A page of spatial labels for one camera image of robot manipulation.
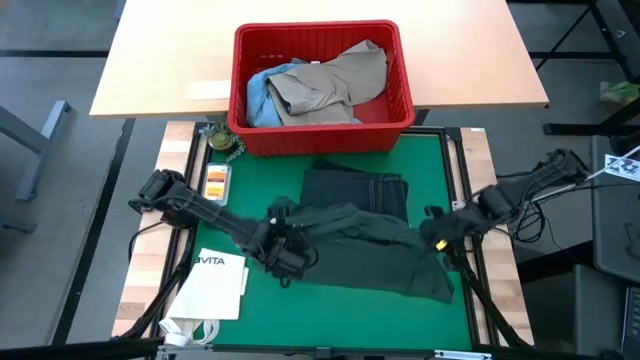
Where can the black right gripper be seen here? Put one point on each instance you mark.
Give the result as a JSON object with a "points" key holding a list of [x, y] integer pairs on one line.
{"points": [[450, 225]]}

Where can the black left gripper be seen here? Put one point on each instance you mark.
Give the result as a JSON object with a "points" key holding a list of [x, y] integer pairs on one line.
{"points": [[287, 247]]}

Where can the dark green shirt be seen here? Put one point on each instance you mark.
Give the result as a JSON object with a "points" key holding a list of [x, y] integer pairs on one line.
{"points": [[370, 255]]}

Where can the dark blue denim jeans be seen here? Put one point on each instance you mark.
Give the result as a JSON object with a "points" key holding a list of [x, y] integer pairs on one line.
{"points": [[355, 187]]}

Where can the beige garment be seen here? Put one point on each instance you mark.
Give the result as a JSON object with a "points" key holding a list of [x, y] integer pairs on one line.
{"points": [[325, 85]]}

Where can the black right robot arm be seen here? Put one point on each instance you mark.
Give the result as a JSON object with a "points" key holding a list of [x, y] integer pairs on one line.
{"points": [[530, 190]]}

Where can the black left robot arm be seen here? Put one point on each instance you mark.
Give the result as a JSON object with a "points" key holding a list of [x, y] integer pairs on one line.
{"points": [[200, 210]]}

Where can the red plastic laundry bin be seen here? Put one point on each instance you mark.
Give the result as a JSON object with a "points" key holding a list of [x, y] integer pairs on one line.
{"points": [[320, 142]]}

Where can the green table mat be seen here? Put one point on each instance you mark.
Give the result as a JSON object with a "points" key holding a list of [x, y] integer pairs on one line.
{"points": [[325, 320]]}

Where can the white tote bag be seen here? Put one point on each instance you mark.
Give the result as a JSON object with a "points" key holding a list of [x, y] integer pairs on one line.
{"points": [[210, 290]]}

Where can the white box with orange label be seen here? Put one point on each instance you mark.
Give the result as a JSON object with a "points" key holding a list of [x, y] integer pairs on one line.
{"points": [[217, 182]]}

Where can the small potted succulent plant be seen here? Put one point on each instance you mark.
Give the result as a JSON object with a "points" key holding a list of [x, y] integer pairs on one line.
{"points": [[222, 140]]}

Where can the grey box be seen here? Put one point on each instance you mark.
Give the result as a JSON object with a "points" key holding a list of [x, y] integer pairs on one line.
{"points": [[570, 310]]}

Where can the light blue garment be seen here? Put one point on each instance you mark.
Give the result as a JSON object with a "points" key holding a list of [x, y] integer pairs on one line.
{"points": [[259, 97]]}

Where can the grey cabinet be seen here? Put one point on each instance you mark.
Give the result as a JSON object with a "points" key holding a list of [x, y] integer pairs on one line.
{"points": [[615, 225]]}

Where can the pale paper strip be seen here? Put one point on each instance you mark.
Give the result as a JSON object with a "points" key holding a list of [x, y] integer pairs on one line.
{"points": [[209, 90]]}

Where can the white printed sign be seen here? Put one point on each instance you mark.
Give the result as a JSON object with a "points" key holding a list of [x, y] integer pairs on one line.
{"points": [[622, 167]]}

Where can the light wooden table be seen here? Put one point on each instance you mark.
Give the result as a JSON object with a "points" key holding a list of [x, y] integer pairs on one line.
{"points": [[165, 60]]}

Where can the green object on floor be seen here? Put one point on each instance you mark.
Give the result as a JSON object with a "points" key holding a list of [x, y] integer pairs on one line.
{"points": [[620, 92]]}

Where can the black metal table legs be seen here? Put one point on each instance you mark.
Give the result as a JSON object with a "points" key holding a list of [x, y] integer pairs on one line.
{"points": [[615, 40]]}

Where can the grey metal table leg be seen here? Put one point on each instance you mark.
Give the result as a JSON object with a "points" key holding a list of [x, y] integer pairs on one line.
{"points": [[42, 145]]}

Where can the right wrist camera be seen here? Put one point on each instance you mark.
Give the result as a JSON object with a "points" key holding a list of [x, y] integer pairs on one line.
{"points": [[434, 211]]}

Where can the black metal station frame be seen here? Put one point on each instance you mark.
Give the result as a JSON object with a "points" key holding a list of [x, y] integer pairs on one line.
{"points": [[457, 150]]}

